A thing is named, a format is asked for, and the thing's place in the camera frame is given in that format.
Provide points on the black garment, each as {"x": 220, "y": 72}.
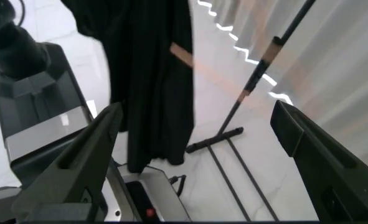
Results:
{"x": 152, "y": 93}

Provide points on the white curtain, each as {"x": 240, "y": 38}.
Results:
{"x": 327, "y": 46}

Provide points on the pink clothes hanger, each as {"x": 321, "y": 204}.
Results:
{"x": 180, "y": 54}

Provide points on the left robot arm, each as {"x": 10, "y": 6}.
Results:
{"x": 12, "y": 53}

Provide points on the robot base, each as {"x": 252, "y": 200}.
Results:
{"x": 40, "y": 137}

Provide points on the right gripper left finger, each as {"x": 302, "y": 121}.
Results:
{"x": 65, "y": 186}

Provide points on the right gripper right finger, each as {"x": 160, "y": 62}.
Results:
{"x": 342, "y": 186}

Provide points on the black clothes rack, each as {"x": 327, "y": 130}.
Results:
{"x": 215, "y": 140}

